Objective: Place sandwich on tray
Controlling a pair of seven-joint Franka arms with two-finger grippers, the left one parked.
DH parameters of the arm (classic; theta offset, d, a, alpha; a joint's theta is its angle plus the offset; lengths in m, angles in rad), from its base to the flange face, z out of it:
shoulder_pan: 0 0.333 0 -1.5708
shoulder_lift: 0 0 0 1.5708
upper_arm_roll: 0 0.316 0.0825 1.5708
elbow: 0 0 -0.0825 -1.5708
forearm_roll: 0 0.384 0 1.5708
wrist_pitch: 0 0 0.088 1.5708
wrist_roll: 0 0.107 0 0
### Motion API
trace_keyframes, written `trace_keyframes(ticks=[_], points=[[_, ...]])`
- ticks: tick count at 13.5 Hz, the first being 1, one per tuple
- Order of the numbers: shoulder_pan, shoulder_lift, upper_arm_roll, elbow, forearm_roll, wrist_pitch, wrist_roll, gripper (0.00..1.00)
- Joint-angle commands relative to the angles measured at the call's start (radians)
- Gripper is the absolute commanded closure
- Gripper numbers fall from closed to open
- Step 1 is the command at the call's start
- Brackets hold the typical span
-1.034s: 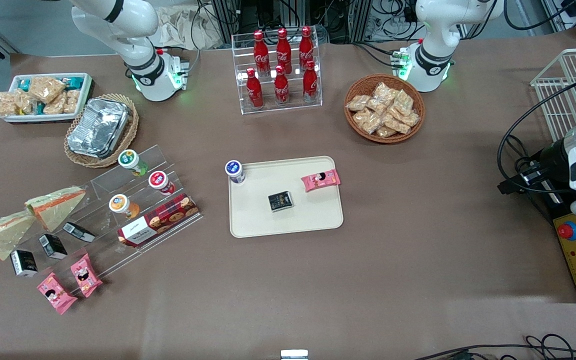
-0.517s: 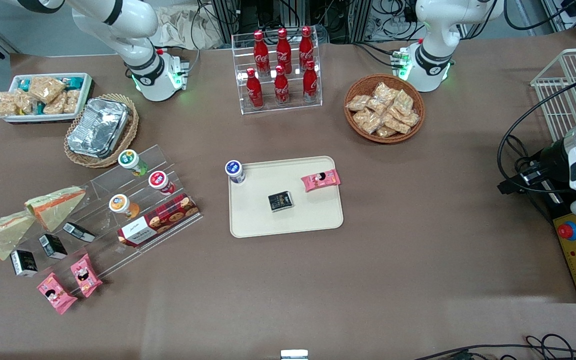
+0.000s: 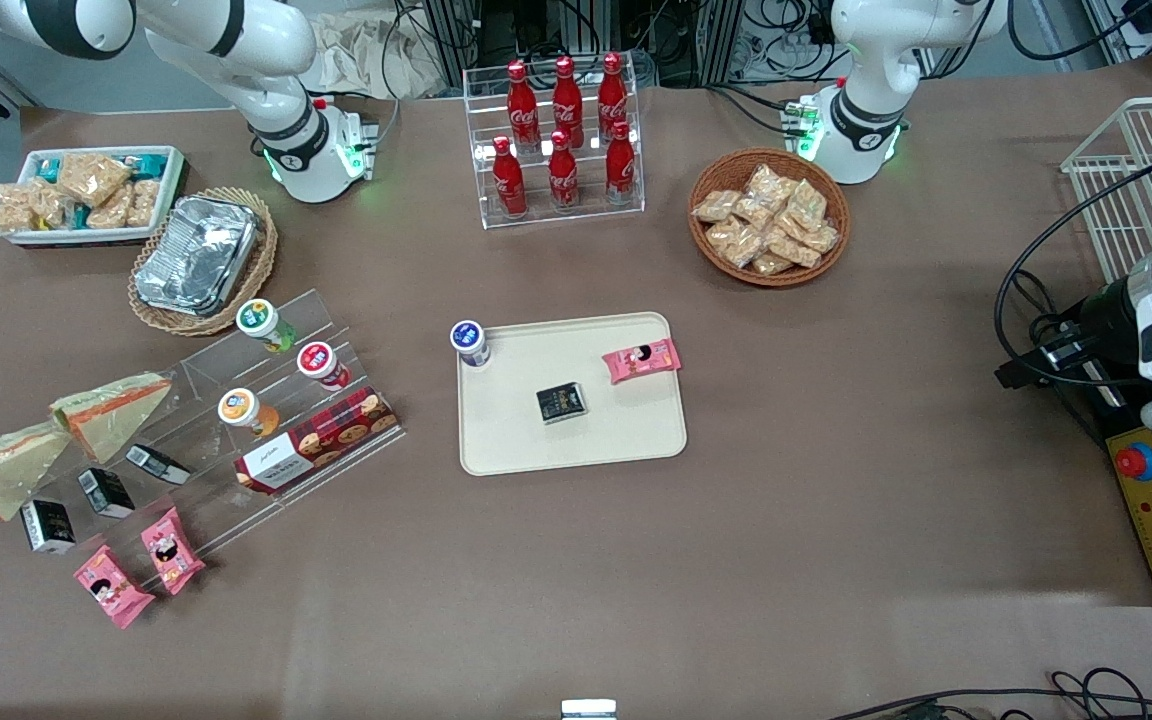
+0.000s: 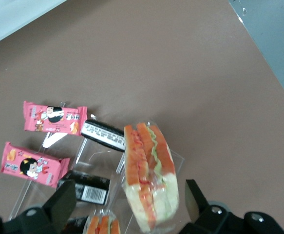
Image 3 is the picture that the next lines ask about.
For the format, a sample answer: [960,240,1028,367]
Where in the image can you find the oval tan wicker basket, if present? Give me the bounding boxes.
[128,187,279,337]

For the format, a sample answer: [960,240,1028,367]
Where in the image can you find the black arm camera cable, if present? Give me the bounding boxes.
[994,160,1152,393]

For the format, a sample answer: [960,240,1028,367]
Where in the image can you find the small black drink carton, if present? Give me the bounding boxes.
[126,444,192,488]
[536,381,589,427]
[20,499,78,555]
[78,467,136,521]

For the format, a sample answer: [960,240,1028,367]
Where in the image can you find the blue lid drink bottle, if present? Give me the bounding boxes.
[450,320,493,370]

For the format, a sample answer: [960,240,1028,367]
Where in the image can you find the orange lid drink bottle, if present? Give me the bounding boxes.
[217,388,281,439]

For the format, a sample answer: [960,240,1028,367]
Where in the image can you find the beige cloth bag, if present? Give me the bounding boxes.
[314,8,459,102]

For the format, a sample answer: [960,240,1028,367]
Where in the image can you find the red plaid cookie box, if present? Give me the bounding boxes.
[234,387,401,496]

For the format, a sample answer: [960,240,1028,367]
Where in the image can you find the green lid drink bottle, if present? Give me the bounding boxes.
[236,298,298,354]

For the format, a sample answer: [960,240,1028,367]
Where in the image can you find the beige plastic serving tray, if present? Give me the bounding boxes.
[457,312,689,478]

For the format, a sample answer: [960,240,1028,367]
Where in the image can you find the triangle sandwich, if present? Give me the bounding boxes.
[49,372,176,465]
[0,421,73,523]

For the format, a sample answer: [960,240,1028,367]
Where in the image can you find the stacked aluminium foil containers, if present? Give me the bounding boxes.
[134,196,260,318]

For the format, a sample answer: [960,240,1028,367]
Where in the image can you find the round brown wicker basket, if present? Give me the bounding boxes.
[688,148,852,289]

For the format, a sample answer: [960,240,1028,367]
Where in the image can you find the pink snack packet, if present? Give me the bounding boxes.
[141,507,208,598]
[73,545,157,631]
[603,338,684,387]

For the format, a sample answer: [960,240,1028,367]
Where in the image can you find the white rectangular plastic bin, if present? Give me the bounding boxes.
[0,146,187,249]

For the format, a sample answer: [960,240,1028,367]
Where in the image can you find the red cola bottle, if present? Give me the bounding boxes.
[492,136,528,219]
[552,56,585,150]
[547,130,581,212]
[507,60,541,154]
[604,120,638,207]
[598,52,630,141]

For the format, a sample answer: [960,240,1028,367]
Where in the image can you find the clear acrylic bottle rack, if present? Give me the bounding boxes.
[463,52,646,232]

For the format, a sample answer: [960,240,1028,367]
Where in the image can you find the red lid drink bottle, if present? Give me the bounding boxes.
[297,341,352,392]

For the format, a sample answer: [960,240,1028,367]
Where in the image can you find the white wire basket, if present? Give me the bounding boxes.
[1061,97,1152,287]

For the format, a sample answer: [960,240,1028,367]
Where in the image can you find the clear acrylic tiered stand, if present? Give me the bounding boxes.
[1,289,408,591]

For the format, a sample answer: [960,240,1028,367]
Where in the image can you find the black cable bundle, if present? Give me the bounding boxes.
[824,668,1152,720]

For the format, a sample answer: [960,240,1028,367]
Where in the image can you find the grey aluminium equipment frame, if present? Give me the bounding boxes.
[421,0,749,87]

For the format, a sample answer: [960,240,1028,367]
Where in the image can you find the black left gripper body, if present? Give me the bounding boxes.
[1079,278,1141,367]

